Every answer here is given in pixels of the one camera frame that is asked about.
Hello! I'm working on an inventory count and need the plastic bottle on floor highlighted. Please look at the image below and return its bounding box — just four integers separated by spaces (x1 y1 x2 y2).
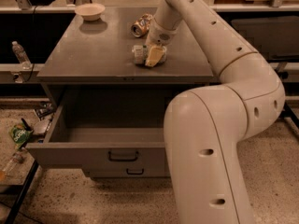
0 150 25 181

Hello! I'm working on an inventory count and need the grey open top drawer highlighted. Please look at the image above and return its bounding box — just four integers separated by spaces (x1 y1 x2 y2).
27 86 173 170

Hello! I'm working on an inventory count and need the white bowl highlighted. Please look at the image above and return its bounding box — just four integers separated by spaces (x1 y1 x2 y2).
75 3 106 21

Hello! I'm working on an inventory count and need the black lower drawer handle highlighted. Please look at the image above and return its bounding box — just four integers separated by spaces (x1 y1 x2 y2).
126 169 144 175

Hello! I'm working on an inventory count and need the brown crushed soda can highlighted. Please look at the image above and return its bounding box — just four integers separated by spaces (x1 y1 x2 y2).
131 13 153 38

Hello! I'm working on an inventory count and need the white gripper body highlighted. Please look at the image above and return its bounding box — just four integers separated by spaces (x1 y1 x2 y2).
146 18 178 46

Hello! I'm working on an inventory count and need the grey metal cabinet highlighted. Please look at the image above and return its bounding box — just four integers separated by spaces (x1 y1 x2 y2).
36 6 219 110

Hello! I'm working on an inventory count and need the grey lower drawer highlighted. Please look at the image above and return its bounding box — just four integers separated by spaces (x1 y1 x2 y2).
83 167 169 179

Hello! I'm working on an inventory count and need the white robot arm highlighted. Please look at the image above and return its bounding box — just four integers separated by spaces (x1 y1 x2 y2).
147 0 285 224

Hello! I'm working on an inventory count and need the silver green 7up can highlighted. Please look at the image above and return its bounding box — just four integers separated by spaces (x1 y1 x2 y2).
132 45 148 64

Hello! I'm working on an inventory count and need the dark snack packet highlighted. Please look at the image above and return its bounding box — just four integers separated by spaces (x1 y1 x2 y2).
35 102 55 120

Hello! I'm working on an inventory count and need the black frame leg left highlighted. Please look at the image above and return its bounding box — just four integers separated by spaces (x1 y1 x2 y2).
5 161 38 224

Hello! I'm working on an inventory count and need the black drawer handle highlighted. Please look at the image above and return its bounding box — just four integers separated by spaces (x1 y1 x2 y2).
107 151 139 162
126 169 144 175

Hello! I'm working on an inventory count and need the green chip bag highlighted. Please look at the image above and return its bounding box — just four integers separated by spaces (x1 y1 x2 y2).
8 123 33 149

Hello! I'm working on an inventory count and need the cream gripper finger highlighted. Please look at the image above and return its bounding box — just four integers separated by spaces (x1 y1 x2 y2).
145 45 166 67

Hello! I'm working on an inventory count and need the clear plastic water bottle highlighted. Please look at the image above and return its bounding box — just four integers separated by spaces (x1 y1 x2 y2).
12 41 33 70

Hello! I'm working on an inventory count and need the black top drawer handle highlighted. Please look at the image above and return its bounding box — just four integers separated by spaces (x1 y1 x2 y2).
107 151 139 162

